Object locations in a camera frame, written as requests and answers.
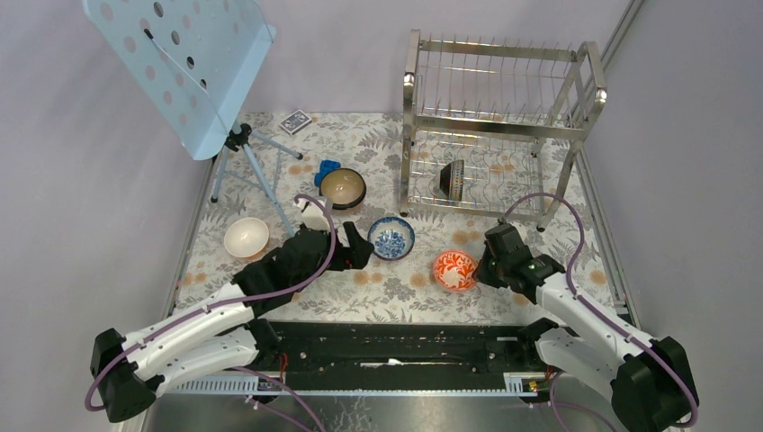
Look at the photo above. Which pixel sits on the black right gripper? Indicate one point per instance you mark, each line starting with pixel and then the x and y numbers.
pixel 481 272

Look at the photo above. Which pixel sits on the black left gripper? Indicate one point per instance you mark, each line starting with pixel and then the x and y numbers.
pixel 355 256

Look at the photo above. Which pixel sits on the blue white patterned bowl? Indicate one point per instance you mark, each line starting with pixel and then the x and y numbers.
pixel 392 237

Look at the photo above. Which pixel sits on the orange patterned bowl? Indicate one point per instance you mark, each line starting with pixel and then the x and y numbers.
pixel 454 271

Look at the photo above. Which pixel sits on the orange white bowl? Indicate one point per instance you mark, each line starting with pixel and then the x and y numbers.
pixel 246 237

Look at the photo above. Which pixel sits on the stainless steel dish rack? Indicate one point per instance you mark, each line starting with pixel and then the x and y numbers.
pixel 517 112

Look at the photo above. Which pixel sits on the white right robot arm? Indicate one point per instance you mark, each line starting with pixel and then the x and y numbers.
pixel 648 381

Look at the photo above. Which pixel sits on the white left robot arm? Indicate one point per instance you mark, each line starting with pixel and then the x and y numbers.
pixel 131 371

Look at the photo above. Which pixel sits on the dark striped bowl in rack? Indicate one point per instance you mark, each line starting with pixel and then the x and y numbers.
pixel 451 180

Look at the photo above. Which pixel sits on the blue plastic toy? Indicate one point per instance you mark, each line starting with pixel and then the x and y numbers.
pixel 326 166

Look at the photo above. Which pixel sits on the floral patterned table mat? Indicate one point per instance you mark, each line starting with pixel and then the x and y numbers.
pixel 385 291

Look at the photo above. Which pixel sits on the blue playing card box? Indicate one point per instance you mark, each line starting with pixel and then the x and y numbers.
pixel 295 122

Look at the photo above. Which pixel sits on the light blue perforated music stand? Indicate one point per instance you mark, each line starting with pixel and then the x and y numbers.
pixel 196 61

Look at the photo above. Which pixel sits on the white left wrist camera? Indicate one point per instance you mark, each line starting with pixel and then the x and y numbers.
pixel 311 216

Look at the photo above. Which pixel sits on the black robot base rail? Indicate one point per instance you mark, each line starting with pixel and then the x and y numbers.
pixel 384 357

